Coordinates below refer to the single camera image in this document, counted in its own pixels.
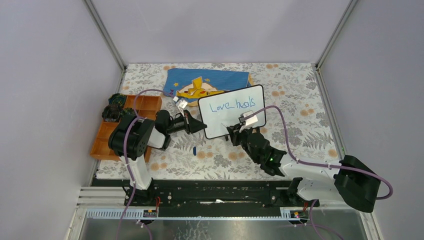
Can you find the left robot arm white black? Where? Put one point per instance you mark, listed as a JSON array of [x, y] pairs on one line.
[[133, 135]]

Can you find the dark green scrunchie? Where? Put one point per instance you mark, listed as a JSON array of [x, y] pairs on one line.
[[128, 111], [117, 99]]

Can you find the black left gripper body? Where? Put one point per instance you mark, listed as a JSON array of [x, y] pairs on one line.
[[176, 125]]

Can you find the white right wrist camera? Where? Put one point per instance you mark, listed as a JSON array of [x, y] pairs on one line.
[[247, 120]]

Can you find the left aluminium frame post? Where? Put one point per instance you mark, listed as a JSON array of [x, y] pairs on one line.
[[93, 12]]

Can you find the black framed whiteboard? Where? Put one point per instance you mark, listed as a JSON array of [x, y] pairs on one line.
[[227, 107]]

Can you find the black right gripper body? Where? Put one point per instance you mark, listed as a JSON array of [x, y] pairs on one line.
[[252, 156]]

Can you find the blue pikachu cloth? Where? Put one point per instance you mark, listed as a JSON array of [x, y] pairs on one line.
[[193, 84]]

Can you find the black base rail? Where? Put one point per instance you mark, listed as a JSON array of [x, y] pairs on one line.
[[178, 193]]

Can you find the dark green scrunchie right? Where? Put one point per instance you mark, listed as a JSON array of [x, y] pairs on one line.
[[128, 111]]

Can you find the orange compartment tray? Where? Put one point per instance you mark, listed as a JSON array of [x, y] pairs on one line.
[[145, 105]]

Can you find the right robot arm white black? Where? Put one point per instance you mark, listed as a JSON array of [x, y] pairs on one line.
[[348, 180]]

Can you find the dark green scrunchie top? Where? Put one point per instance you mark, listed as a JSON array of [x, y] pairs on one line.
[[117, 99]]

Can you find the right aluminium frame post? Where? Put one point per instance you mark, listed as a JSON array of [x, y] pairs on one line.
[[334, 36]]

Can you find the aluminium frame post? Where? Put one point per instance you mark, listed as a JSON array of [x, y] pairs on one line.
[[334, 36], [93, 12]]

